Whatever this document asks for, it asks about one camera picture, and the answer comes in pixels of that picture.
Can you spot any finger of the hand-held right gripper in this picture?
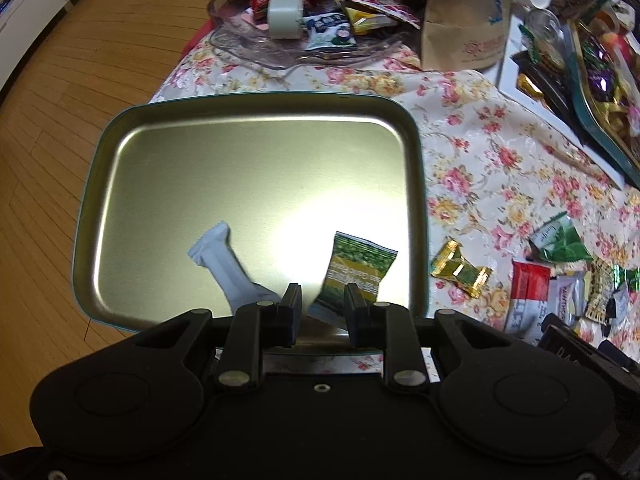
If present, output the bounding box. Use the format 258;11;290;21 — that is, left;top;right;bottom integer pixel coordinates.
537;312;608;363

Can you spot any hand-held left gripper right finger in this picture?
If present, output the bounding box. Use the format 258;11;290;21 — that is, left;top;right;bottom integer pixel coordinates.
344;282;512;394

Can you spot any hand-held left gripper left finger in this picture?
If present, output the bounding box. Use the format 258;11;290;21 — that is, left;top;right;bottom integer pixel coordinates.
132;283;302;394

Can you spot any white purple lettered snack packet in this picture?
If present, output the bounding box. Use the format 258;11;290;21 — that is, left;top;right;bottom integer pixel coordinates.
550;272;587;329

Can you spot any patterned snack packet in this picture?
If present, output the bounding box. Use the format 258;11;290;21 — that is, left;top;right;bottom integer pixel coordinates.
585;260;622;322
306;231;399;332

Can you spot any red white snack packet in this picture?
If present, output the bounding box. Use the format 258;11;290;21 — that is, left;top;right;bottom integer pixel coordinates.
504;258;554;337

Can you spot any plain white snack packet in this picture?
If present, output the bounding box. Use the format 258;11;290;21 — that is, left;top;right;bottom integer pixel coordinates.
187;221;281;317

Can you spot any green foil candy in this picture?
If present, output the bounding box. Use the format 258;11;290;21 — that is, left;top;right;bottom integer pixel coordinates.
612;265;640;287

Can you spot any green white snack packet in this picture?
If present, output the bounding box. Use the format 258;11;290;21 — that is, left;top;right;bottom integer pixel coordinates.
529;212;594;264

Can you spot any gold candy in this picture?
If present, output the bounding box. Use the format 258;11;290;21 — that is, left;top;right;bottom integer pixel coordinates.
430;240;493;299

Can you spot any teal rimmed metal tin tray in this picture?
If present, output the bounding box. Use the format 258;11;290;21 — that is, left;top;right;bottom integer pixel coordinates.
71;92;430;335

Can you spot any floral tablecloth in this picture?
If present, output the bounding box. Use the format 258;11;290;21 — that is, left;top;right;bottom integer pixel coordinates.
150;25;640;376

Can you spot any teal tin of candies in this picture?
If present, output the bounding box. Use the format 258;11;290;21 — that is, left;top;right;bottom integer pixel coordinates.
567;19;640;189

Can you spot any white board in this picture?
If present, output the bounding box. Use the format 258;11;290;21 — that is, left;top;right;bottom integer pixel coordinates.
495;10;627;192

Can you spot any clear glass dish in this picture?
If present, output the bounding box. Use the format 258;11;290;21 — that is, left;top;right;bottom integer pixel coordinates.
207;0;417;70

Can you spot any blue white snack packet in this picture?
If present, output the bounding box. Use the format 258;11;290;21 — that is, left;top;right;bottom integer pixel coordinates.
301;12;359;51

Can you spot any yellow snack packet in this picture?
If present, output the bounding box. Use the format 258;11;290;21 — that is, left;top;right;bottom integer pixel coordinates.
342;2;402;36

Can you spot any pale tape roll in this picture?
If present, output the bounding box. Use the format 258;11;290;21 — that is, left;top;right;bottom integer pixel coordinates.
266;0;306;41

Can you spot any clear glass jar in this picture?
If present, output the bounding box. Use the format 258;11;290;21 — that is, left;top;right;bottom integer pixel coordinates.
522;8;567;62

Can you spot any red grid patterned packet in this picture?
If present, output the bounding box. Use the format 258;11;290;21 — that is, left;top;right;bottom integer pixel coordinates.
332;0;424;29

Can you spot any brown paper bag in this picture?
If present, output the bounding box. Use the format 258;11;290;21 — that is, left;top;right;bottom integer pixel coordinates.
420;0;516;72

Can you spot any white cabinet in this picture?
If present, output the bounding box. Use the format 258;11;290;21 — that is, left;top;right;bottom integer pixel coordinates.
0;0;118;98

